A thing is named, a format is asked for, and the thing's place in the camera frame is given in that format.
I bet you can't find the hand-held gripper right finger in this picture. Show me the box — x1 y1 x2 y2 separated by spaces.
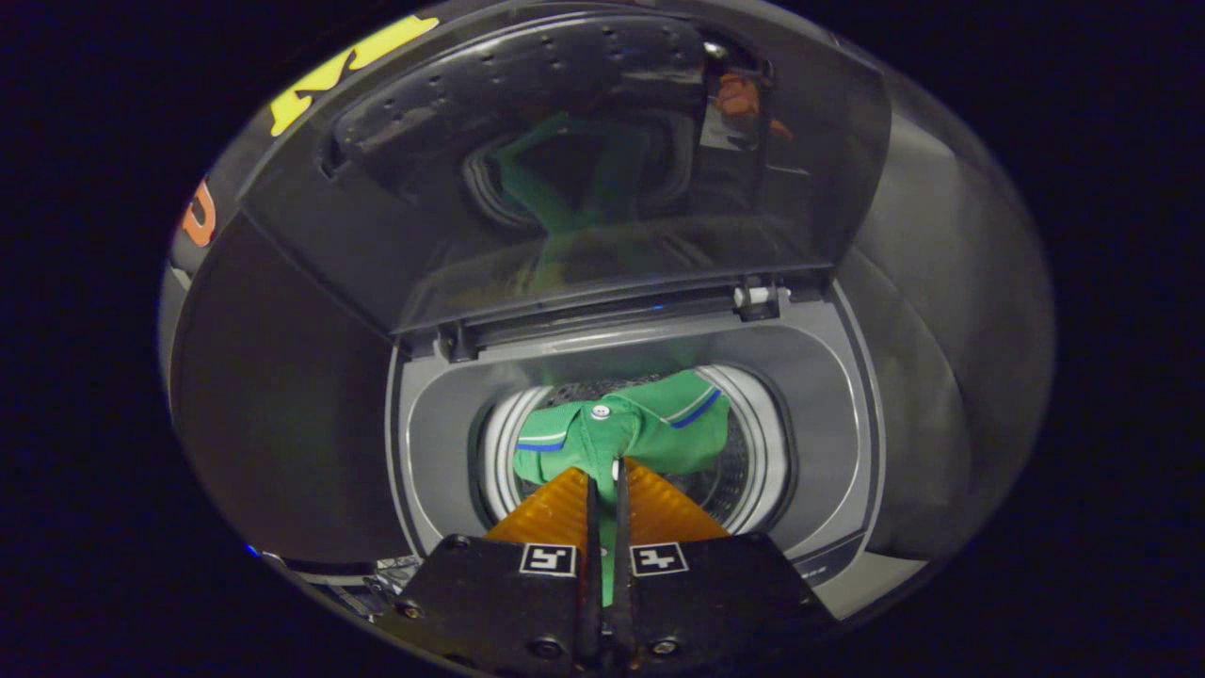
610 459 839 671

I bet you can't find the green polo shirt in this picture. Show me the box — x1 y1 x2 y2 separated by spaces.
513 370 731 604

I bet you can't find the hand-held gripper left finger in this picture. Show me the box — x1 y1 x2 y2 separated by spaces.
391 466 603 671

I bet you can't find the dark washing machine lid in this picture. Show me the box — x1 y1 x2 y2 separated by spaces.
235 0 893 363

